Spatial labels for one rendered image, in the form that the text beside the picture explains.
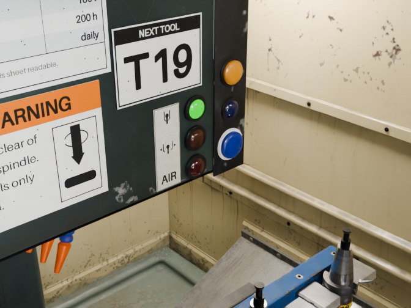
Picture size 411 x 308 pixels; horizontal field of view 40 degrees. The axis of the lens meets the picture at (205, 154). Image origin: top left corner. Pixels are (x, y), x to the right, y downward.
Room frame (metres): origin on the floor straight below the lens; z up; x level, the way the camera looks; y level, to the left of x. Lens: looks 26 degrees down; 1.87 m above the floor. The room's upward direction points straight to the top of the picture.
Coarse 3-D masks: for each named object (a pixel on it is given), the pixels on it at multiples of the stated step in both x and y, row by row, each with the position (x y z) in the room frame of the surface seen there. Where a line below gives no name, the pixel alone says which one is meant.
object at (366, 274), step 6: (354, 258) 0.89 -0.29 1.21; (354, 264) 0.87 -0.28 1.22; (360, 264) 0.87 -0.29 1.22; (354, 270) 0.85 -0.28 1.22; (360, 270) 0.85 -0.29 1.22; (366, 270) 0.85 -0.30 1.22; (372, 270) 0.85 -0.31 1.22; (360, 276) 0.83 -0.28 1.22; (366, 276) 0.83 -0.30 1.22; (372, 276) 0.83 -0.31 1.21; (360, 282) 0.82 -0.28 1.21; (366, 282) 0.82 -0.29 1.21
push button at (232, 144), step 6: (234, 132) 0.55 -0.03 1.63; (228, 138) 0.54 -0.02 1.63; (234, 138) 0.54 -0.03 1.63; (240, 138) 0.55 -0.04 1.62; (222, 144) 0.54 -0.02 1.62; (228, 144) 0.54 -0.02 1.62; (234, 144) 0.54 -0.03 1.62; (240, 144) 0.55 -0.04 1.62; (222, 150) 0.53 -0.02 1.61; (228, 150) 0.54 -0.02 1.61; (234, 150) 0.54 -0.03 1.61; (228, 156) 0.54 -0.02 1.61; (234, 156) 0.54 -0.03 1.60
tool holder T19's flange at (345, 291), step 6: (324, 276) 0.82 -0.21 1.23; (354, 276) 0.82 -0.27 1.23; (324, 282) 0.81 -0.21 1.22; (330, 282) 0.80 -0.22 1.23; (354, 282) 0.80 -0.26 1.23; (330, 288) 0.79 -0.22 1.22; (336, 288) 0.79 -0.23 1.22; (342, 288) 0.79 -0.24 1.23; (348, 288) 0.79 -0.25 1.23; (354, 288) 0.80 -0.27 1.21; (342, 294) 0.79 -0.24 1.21; (348, 294) 0.80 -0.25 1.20; (354, 294) 0.80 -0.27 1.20
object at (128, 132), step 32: (128, 0) 0.47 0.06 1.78; (160, 0) 0.49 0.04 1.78; (192, 0) 0.52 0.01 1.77; (192, 96) 0.52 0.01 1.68; (128, 128) 0.47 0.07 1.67; (128, 160) 0.46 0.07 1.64; (128, 192) 0.46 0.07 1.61; (160, 192) 0.49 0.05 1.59; (32, 224) 0.40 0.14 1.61; (64, 224) 0.42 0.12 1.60; (0, 256) 0.38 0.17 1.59
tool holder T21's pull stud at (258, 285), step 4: (256, 284) 0.67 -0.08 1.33; (260, 284) 0.67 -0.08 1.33; (264, 284) 0.67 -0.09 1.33; (256, 288) 0.66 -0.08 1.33; (260, 288) 0.66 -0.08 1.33; (256, 292) 0.67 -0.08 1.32; (260, 292) 0.66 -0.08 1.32; (256, 296) 0.67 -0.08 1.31; (260, 296) 0.66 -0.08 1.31; (264, 296) 0.67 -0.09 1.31; (256, 300) 0.66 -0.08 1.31; (260, 300) 0.66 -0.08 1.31; (256, 304) 0.66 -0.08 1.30; (260, 304) 0.66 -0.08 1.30
